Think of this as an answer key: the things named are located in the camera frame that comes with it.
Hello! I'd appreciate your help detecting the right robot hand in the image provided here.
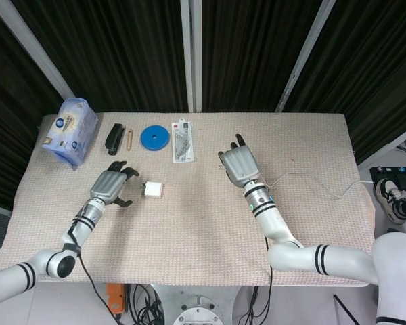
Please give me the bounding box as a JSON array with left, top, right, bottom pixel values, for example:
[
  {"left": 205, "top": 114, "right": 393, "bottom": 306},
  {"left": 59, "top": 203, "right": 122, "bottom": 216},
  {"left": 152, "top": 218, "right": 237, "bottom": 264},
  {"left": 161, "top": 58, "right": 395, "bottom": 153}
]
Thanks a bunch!
[{"left": 217, "top": 133, "right": 261, "bottom": 187}]

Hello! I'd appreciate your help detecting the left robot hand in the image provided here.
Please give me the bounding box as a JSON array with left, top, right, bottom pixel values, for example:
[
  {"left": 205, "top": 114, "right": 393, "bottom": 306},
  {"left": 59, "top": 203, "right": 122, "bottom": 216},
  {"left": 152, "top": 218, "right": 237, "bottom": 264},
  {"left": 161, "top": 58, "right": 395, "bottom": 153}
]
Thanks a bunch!
[{"left": 89, "top": 160, "right": 140, "bottom": 208}]

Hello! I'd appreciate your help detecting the white charger adapter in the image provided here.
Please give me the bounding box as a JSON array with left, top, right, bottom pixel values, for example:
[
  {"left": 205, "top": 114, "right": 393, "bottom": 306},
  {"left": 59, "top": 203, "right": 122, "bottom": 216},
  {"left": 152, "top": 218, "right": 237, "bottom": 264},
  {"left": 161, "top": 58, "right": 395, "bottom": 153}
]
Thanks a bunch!
[{"left": 141, "top": 181, "right": 164, "bottom": 199}]

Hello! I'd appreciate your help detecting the white usb cable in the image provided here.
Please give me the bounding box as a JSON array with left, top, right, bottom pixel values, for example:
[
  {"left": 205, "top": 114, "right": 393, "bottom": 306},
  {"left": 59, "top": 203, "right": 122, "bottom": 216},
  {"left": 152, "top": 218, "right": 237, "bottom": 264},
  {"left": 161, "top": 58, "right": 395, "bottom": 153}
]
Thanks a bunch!
[{"left": 258, "top": 172, "right": 376, "bottom": 199}]

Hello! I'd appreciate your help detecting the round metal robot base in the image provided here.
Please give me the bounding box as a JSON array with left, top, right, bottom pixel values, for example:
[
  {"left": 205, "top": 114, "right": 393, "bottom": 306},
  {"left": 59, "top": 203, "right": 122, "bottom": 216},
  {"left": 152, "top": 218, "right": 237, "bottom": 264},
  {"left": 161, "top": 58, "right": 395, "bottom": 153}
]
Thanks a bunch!
[{"left": 173, "top": 294, "right": 224, "bottom": 325}]

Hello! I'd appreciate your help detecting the black stapler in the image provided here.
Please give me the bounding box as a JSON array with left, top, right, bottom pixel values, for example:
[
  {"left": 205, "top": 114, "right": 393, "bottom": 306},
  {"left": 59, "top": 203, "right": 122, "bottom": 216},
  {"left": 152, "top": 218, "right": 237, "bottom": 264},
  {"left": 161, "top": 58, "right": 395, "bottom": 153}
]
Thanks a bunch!
[{"left": 104, "top": 123, "right": 125, "bottom": 157}]

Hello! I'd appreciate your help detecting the clear plastic retail package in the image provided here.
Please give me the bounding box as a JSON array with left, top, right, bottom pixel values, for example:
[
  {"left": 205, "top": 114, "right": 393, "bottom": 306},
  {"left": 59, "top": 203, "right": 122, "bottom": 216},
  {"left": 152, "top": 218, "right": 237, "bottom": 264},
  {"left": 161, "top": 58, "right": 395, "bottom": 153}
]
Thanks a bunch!
[{"left": 171, "top": 117, "right": 197, "bottom": 164}]

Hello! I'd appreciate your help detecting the blue tissue pack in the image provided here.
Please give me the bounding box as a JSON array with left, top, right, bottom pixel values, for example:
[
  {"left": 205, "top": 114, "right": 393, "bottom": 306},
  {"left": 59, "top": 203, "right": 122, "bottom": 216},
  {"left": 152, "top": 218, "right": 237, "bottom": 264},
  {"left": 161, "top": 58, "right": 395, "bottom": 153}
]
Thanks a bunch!
[{"left": 41, "top": 97, "right": 99, "bottom": 171}]

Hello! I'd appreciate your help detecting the blue round disc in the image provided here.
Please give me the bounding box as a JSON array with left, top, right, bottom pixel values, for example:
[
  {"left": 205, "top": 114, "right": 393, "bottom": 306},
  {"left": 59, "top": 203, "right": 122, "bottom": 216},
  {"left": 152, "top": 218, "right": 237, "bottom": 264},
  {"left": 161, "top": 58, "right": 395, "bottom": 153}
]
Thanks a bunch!
[{"left": 140, "top": 125, "right": 171, "bottom": 151}]

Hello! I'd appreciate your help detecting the beige woven table cloth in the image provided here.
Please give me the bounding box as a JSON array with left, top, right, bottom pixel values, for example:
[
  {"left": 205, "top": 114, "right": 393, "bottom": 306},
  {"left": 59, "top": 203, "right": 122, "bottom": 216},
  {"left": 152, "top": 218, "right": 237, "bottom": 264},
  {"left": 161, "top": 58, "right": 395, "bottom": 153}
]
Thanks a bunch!
[{"left": 0, "top": 112, "right": 377, "bottom": 288}]

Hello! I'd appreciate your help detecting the orange device under table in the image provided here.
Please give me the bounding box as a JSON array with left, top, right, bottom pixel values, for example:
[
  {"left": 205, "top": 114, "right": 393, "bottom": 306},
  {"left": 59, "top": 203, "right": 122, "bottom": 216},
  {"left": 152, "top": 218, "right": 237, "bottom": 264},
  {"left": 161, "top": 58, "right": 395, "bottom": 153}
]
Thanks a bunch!
[{"left": 106, "top": 283, "right": 127, "bottom": 314}]

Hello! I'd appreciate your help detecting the black pleated curtain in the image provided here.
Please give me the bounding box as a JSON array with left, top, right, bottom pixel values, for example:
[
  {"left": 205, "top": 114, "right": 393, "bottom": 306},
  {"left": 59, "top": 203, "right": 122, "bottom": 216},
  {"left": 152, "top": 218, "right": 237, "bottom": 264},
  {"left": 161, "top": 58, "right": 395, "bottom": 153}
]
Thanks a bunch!
[{"left": 0, "top": 0, "right": 406, "bottom": 211}]

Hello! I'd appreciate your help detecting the white and black sneaker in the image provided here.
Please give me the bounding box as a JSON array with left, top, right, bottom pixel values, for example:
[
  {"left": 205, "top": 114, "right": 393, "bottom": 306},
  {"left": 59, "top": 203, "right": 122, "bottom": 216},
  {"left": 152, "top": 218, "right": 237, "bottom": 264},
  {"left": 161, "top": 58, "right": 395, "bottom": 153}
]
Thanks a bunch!
[{"left": 375, "top": 178, "right": 406, "bottom": 225}]

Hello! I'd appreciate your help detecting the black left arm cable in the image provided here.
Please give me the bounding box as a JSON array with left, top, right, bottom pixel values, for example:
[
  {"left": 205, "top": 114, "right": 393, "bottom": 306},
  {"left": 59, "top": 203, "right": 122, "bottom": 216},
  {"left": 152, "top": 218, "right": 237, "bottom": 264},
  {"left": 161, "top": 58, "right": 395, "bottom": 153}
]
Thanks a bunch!
[{"left": 66, "top": 215, "right": 122, "bottom": 325}]

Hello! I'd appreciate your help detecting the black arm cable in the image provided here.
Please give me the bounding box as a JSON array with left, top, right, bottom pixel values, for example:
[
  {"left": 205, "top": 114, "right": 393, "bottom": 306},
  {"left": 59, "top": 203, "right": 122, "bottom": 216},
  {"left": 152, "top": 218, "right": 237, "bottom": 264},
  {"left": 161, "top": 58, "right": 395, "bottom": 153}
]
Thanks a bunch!
[
  {"left": 246, "top": 236, "right": 275, "bottom": 325},
  {"left": 66, "top": 215, "right": 122, "bottom": 325}
]

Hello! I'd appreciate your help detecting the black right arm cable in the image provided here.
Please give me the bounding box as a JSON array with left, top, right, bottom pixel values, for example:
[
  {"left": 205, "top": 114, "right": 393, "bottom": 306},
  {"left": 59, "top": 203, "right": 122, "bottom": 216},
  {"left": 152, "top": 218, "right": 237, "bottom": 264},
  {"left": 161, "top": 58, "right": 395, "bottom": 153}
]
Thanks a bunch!
[{"left": 246, "top": 236, "right": 275, "bottom": 325}]

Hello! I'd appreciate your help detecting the grey metal frame post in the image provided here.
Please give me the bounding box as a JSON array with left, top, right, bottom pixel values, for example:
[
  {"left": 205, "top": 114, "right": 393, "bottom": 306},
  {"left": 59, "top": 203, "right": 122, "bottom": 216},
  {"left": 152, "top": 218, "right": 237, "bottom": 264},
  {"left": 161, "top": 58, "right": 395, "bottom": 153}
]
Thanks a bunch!
[
  {"left": 0, "top": 0, "right": 76, "bottom": 100},
  {"left": 179, "top": 0, "right": 203, "bottom": 113},
  {"left": 275, "top": 0, "right": 336, "bottom": 113}
]

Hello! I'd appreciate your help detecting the grey metal frame bar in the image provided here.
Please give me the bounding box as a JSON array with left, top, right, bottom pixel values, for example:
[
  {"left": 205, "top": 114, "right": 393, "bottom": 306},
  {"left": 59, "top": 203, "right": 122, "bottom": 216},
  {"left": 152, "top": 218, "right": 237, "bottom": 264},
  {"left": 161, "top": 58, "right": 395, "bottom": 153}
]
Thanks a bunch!
[{"left": 357, "top": 121, "right": 406, "bottom": 171}]

